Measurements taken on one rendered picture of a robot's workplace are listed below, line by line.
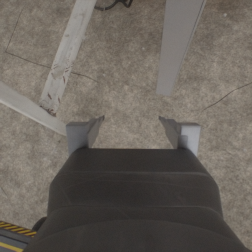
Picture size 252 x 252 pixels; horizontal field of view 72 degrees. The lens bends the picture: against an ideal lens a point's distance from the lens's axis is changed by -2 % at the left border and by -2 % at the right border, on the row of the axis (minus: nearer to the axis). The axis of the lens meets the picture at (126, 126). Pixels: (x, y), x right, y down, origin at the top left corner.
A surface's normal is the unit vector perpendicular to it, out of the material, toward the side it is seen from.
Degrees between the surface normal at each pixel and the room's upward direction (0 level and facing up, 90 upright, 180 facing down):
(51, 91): 0
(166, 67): 90
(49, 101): 0
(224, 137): 0
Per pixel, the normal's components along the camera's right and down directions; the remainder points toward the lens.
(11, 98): 0.93, 0.29
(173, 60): -0.25, 0.97
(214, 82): -0.13, -0.12
